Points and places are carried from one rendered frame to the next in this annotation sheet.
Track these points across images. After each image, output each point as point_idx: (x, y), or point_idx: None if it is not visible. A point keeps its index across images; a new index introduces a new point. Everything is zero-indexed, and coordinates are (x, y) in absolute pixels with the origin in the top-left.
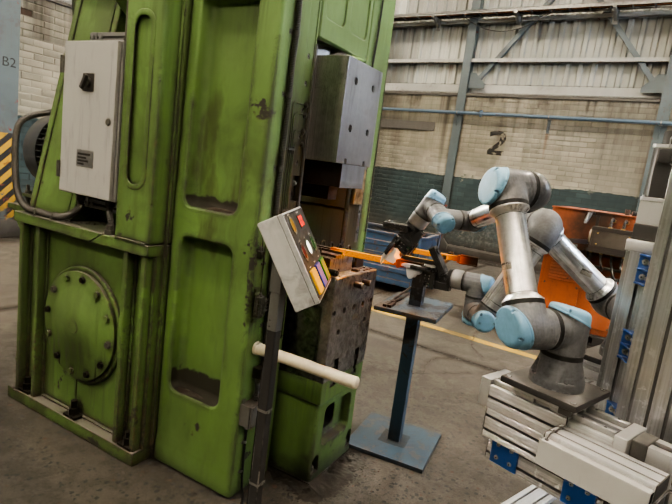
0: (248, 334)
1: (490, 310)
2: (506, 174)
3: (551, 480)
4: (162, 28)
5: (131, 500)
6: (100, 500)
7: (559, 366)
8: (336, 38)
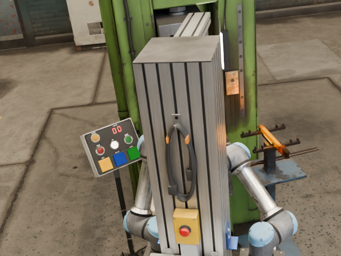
0: (139, 168)
1: None
2: (141, 140)
3: None
4: (100, 10)
5: (119, 222)
6: (111, 217)
7: (150, 250)
8: (173, 2)
